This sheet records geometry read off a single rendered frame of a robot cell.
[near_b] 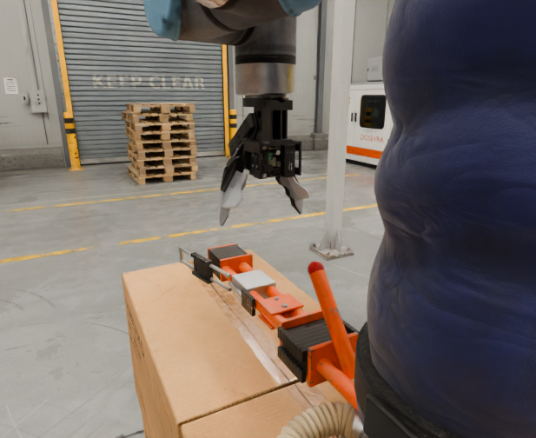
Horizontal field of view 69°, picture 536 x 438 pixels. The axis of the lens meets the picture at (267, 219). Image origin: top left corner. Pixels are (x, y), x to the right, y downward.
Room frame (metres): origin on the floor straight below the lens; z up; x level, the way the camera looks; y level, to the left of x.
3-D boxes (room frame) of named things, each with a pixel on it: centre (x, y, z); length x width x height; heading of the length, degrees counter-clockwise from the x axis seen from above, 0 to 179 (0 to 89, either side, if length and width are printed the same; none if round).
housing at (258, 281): (0.68, 0.03, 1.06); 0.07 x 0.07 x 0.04; 28
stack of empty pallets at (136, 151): (7.27, 1.98, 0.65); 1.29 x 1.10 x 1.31; 26
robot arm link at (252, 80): (0.63, 0.00, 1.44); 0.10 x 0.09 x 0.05; 117
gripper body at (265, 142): (0.62, 0.00, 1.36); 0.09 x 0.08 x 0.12; 27
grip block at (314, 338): (0.49, -0.07, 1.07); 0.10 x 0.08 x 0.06; 118
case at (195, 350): (0.83, 0.10, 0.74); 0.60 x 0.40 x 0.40; 27
